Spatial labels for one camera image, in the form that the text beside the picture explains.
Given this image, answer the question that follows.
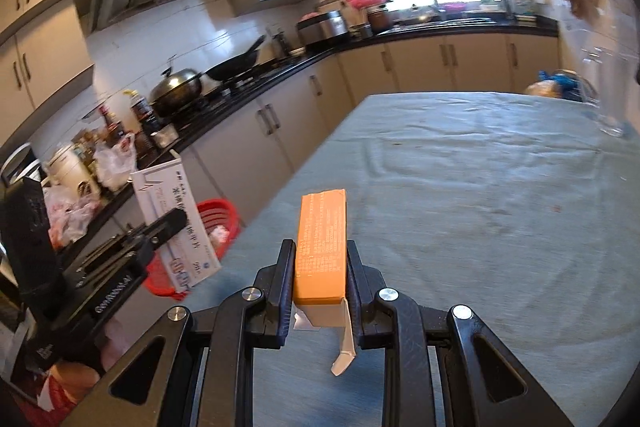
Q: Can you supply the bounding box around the clear glass pitcher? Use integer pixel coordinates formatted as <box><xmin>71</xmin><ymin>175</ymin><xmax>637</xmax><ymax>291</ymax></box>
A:
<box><xmin>553</xmin><ymin>0</ymin><xmax>639</xmax><ymax>134</ymax></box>

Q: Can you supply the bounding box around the orange white medicine carton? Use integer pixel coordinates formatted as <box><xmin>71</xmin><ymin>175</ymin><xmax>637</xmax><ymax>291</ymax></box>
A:
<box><xmin>293</xmin><ymin>188</ymin><xmax>356</xmax><ymax>376</ymax></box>

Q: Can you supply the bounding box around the steel rice cooker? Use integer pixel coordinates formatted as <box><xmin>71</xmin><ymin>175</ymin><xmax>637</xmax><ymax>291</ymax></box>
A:
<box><xmin>296</xmin><ymin>11</ymin><xmax>349</xmax><ymax>55</ymax></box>

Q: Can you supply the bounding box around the white plastic bag on counter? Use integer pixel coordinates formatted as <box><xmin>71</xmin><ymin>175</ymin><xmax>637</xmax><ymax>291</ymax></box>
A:
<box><xmin>94</xmin><ymin>133</ymin><xmax>137</xmax><ymax>192</ymax></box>

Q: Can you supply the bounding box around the long white medicine box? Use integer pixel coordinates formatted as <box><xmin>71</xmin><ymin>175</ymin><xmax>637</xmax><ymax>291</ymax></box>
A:
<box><xmin>131</xmin><ymin>155</ymin><xmax>221</xmax><ymax>293</ymax></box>

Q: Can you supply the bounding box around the grey blue table cloth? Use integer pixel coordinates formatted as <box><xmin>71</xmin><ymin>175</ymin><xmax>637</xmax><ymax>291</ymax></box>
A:
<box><xmin>186</xmin><ymin>93</ymin><xmax>639</xmax><ymax>426</ymax></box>

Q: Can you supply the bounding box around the steel pot with lid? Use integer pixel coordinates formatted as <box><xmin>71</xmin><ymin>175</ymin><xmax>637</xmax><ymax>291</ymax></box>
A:
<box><xmin>150</xmin><ymin>67</ymin><xmax>203</xmax><ymax>118</ymax></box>

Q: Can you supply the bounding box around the person's left hand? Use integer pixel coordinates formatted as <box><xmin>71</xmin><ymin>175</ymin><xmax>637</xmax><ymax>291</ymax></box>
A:
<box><xmin>50</xmin><ymin>319</ymin><xmax>130</xmax><ymax>403</ymax></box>

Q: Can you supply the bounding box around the red plastic basket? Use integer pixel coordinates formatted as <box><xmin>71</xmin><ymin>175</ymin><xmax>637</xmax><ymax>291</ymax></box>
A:
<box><xmin>143</xmin><ymin>198</ymin><xmax>241</xmax><ymax>301</ymax></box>

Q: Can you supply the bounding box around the black wok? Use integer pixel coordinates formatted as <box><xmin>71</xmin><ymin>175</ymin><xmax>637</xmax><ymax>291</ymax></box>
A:
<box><xmin>205</xmin><ymin>35</ymin><xmax>266</xmax><ymax>81</ymax></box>

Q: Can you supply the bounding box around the dark soy sauce bottle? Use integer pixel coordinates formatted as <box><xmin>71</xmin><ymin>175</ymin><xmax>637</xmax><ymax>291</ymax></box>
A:
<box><xmin>122</xmin><ymin>90</ymin><xmax>162</xmax><ymax>138</ymax></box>

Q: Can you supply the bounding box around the blue plastic bag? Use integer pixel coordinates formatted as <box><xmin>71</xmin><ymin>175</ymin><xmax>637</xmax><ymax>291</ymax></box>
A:
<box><xmin>538</xmin><ymin>69</ymin><xmax>597</xmax><ymax>103</ymax></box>

